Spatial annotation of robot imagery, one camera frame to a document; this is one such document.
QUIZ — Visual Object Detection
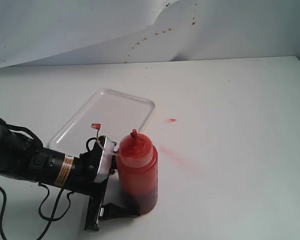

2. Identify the red ketchup squeeze bottle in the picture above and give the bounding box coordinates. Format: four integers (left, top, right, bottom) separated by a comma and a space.
90, 122, 159, 215

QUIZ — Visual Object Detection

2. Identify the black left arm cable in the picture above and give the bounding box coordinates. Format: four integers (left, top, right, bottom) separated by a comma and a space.
0, 180, 73, 240

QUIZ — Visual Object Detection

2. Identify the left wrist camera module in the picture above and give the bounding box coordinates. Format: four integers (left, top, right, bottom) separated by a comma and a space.
93, 135, 117, 184

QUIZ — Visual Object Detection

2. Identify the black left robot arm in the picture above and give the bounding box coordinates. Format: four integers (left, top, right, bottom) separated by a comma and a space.
0, 118, 140, 231

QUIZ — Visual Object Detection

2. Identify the white backdrop cloth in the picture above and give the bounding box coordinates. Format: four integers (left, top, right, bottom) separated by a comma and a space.
0, 0, 300, 68

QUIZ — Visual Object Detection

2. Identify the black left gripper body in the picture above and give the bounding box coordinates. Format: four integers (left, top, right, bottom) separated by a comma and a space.
74, 143, 117, 225

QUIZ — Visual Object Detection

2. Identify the white rectangular plastic tray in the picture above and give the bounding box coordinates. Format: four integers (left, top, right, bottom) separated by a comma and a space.
48, 88, 156, 157

